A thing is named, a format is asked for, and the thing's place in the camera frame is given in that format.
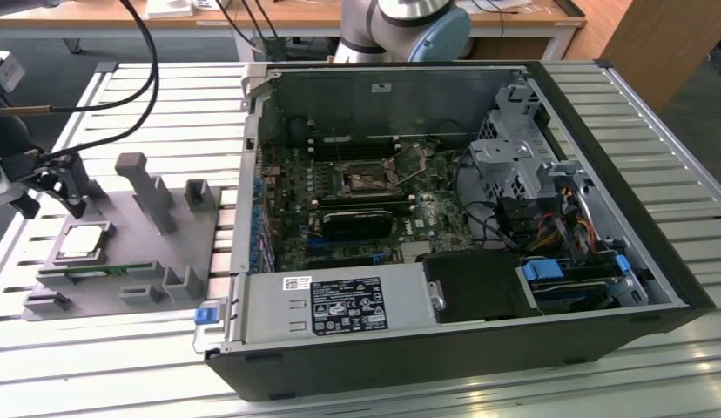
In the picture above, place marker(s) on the white flat box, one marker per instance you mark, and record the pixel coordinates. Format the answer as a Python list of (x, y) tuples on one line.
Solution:
[(172, 11)]

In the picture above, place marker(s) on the green motherboard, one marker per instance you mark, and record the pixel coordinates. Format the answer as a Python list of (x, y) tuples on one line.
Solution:
[(436, 217)]

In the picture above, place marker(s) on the green RAM stick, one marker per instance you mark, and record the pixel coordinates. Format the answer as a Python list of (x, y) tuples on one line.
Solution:
[(115, 271)]

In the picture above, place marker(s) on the CPU socket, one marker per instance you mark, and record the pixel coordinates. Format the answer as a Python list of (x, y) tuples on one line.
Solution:
[(367, 176)]

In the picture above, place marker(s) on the grey parts rack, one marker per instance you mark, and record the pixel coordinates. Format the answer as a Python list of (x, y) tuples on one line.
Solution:
[(135, 248)]

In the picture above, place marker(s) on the black power supply label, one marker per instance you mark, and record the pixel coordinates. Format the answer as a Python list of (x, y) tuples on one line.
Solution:
[(349, 305)]

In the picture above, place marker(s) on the white device blue buttons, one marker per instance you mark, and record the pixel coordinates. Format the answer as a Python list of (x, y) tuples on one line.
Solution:
[(213, 4)]

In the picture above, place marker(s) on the black graphics card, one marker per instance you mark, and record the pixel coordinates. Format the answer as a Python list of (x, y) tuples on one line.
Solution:
[(357, 226)]

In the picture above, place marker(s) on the black plastic shroud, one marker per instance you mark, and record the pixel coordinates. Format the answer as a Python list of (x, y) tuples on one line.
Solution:
[(483, 287)]

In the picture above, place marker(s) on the wooden desk white frame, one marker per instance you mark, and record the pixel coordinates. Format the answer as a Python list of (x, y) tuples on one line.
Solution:
[(529, 21), (76, 19)]

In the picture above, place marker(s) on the silver finned heatsink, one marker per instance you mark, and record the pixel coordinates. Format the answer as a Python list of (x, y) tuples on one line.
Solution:
[(417, 252)]

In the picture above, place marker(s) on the silver power supply unit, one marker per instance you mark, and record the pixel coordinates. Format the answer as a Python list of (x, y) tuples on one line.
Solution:
[(268, 313)]

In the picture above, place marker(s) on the silver metal drive cage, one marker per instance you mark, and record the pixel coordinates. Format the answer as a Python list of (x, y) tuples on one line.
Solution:
[(500, 152)]

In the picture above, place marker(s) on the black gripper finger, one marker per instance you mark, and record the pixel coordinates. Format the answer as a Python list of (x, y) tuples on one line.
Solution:
[(76, 178), (29, 204)]

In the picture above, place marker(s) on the wooden cabinet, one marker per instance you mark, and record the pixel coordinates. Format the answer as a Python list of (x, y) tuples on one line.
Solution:
[(657, 43)]

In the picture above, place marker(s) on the white barcode sticker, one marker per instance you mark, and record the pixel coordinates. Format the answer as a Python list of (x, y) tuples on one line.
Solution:
[(295, 282)]

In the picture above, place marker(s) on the black open PC case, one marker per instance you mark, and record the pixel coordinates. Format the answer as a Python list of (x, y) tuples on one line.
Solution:
[(396, 370)]

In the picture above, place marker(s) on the white case wall label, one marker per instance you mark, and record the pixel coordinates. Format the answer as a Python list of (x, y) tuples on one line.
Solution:
[(381, 88)]

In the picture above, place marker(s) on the silver topped CPU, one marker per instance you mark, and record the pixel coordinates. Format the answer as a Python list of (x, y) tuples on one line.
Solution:
[(84, 241)]

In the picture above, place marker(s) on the blue case latch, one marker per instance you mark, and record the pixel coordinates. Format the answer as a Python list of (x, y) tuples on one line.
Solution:
[(205, 316)]

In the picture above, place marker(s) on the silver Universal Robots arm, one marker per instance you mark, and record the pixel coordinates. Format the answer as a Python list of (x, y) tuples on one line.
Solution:
[(367, 26)]

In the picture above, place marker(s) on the silver shroud latch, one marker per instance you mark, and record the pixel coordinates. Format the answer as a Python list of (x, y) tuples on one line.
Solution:
[(437, 296)]

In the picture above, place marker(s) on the blue disk carrier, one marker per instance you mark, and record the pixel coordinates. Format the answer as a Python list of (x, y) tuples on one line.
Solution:
[(541, 270)]

